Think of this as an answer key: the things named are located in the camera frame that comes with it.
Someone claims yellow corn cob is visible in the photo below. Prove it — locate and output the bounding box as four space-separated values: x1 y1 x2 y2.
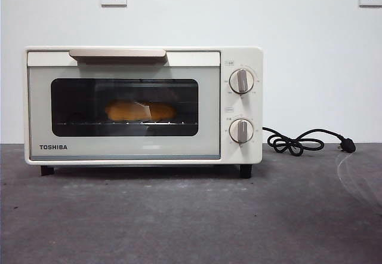
106 101 177 122

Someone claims glass oven door with handle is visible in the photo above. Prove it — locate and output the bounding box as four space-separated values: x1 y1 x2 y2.
27 48 221 159

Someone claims cream oven control knob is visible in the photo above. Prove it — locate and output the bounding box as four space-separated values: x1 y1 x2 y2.
229 118 254 144
229 69 255 94

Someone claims cream Toshiba toaster oven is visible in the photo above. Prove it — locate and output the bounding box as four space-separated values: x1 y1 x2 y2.
24 45 264 179

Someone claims metal wire oven rack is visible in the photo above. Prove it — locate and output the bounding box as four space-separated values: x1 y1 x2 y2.
56 121 198 127

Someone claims black power cable with plug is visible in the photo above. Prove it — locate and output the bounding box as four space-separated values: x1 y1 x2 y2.
261 126 357 156

